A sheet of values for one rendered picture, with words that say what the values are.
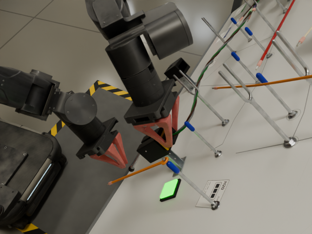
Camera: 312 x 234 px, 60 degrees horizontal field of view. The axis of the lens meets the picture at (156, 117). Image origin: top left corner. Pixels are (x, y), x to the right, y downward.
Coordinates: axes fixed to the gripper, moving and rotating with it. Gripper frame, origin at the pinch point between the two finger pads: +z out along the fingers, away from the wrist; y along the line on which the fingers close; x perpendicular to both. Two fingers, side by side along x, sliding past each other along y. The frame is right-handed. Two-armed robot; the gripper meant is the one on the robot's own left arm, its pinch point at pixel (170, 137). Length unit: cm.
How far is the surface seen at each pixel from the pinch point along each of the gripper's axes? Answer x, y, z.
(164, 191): 2.3, -6.6, 7.5
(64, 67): 150, 134, 17
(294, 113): -21.1, -0.4, -1.9
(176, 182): 0.0, -5.0, 6.8
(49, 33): 178, 170, -8
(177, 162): 1.8, 0.9, 7.6
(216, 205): -10.0, -12.7, 3.0
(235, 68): -8.1, 30.7, 4.1
